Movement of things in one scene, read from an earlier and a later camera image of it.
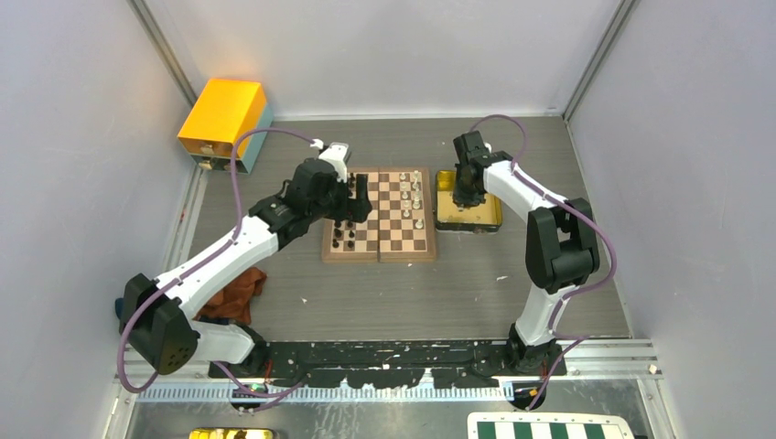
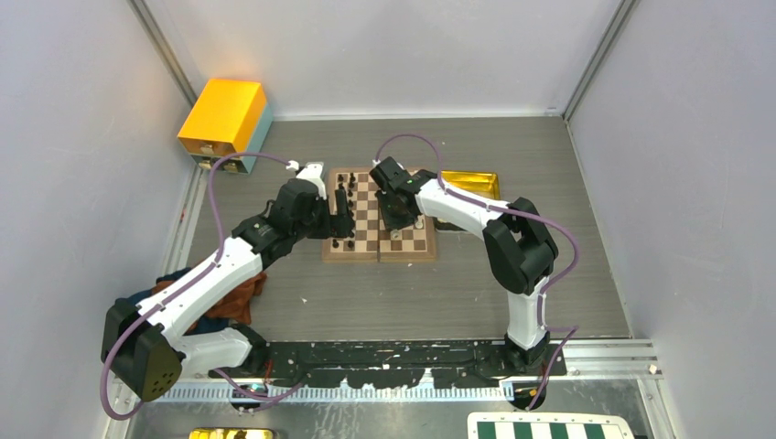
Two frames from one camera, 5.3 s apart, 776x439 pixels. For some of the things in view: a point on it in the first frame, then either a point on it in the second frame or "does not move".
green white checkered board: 548,425 does not move
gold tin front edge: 229,433 does not move
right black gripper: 461,198 -> 390,222
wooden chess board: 401,227 does not move
